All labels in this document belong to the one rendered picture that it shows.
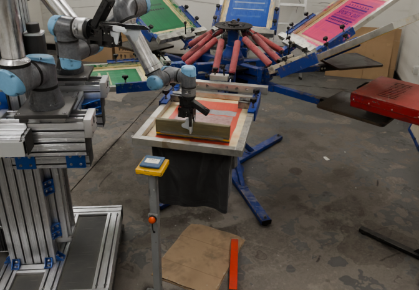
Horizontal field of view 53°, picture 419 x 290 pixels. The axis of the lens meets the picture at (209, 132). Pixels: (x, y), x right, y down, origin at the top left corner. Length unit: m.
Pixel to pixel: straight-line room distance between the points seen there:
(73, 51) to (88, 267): 1.42
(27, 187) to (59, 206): 0.22
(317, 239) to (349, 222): 0.35
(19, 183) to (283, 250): 1.74
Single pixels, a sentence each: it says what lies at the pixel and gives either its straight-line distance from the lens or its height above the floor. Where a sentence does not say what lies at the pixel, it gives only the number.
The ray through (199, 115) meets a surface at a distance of 2.58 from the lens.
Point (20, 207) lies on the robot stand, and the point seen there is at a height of 0.62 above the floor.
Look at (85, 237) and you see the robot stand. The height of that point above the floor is 0.21.
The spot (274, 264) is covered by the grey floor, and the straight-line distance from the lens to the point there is 2.94.
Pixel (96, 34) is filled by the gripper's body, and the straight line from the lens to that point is 1.56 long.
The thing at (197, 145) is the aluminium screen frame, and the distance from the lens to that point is 2.15.
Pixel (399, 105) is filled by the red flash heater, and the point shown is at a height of 1.10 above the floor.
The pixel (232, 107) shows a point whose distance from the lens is 2.71.
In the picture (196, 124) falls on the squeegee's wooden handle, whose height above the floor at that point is 1.05.
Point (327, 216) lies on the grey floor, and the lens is 3.44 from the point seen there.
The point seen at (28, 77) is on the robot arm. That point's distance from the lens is 1.83.
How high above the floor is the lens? 1.99
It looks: 26 degrees down
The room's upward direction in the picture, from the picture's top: 1 degrees clockwise
